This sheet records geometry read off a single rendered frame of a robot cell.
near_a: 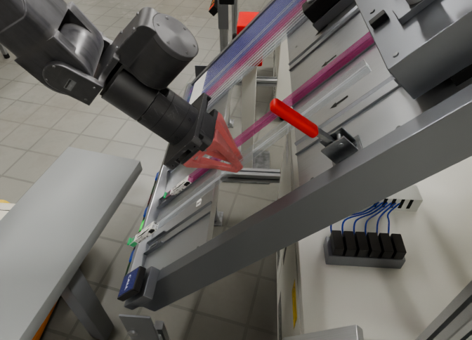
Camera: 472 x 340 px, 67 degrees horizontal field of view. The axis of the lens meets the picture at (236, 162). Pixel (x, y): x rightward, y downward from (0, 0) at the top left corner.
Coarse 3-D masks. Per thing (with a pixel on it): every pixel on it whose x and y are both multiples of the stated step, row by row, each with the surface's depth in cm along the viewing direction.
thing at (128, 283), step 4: (132, 272) 56; (136, 272) 55; (128, 276) 56; (132, 276) 55; (124, 280) 57; (128, 280) 55; (132, 280) 54; (124, 284) 56; (128, 284) 55; (132, 284) 54; (124, 288) 55; (128, 288) 54; (132, 288) 53; (120, 292) 55; (124, 292) 54
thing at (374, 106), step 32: (320, 32) 62; (352, 32) 53; (288, 64) 64; (320, 64) 55; (352, 64) 49; (384, 64) 43; (352, 96) 45; (384, 96) 40; (448, 96) 33; (320, 128) 46; (352, 128) 41; (384, 128) 37; (320, 160) 42
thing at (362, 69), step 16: (336, 80) 41; (352, 80) 40; (320, 96) 42; (336, 96) 41; (304, 112) 43; (288, 128) 45; (256, 144) 48; (272, 144) 47; (240, 160) 49; (224, 176) 51; (192, 192) 56; (176, 208) 57; (160, 224) 60
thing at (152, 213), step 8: (184, 96) 103; (168, 144) 89; (160, 168) 83; (168, 168) 83; (160, 176) 80; (168, 176) 82; (160, 184) 79; (152, 192) 77; (160, 192) 78; (152, 200) 75; (160, 200) 76; (152, 208) 74; (152, 216) 73; (144, 224) 71; (144, 240) 68; (136, 248) 67; (144, 248) 67; (136, 256) 65; (144, 256) 66; (136, 264) 65; (144, 264) 66; (128, 272) 64
